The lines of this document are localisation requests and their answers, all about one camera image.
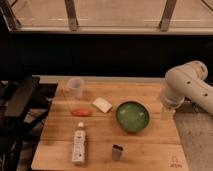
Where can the clear plastic cup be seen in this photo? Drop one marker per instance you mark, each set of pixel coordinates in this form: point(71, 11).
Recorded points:
point(75, 86)

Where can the white plastic bottle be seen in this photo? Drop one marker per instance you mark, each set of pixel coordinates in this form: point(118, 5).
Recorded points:
point(79, 140)

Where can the green bowl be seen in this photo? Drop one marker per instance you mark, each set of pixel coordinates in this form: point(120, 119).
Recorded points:
point(132, 116)

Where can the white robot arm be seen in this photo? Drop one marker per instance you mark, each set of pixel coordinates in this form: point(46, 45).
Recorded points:
point(187, 81)

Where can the orange carrot toy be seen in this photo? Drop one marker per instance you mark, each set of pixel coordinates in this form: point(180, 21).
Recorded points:
point(81, 112)

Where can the white sponge block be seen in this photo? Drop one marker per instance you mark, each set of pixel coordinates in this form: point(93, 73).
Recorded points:
point(102, 104)

